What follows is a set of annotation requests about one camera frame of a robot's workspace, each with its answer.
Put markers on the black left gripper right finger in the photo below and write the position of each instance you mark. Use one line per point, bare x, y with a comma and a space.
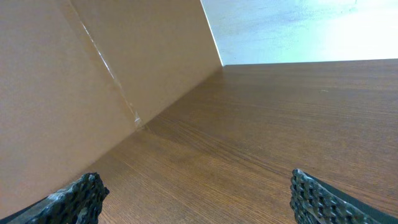
314, 201

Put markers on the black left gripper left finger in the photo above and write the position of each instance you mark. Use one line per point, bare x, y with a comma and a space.
80, 202

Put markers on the brown cardboard panel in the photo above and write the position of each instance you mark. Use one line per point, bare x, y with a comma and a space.
77, 77

